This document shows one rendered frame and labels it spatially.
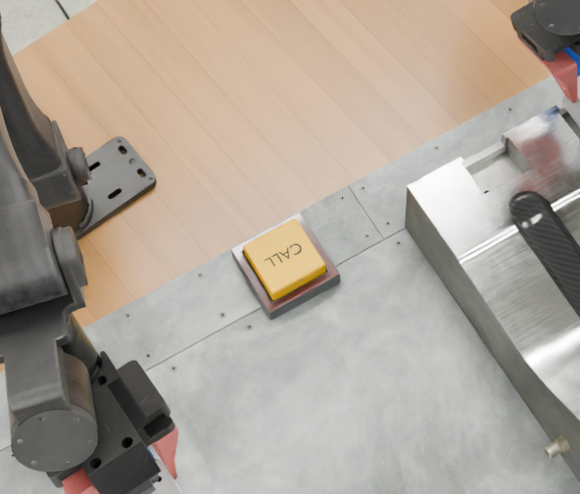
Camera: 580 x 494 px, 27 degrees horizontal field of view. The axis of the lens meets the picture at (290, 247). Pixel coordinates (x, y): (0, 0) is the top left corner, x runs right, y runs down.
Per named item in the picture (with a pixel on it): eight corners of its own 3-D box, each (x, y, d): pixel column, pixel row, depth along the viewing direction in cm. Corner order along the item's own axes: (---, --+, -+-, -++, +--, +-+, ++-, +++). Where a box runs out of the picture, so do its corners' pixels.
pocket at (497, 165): (455, 175, 119) (458, 157, 116) (501, 150, 120) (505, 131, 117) (481, 212, 118) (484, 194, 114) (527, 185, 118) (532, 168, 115)
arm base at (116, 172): (147, 146, 120) (108, 98, 123) (-26, 264, 116) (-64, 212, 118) (160, 183, 127) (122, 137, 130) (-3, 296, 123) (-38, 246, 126)
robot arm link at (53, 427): (135, 448, 83) (83, 320, 75) (11, 486, 82) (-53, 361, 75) (115, 338, 92) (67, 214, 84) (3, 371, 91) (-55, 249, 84)
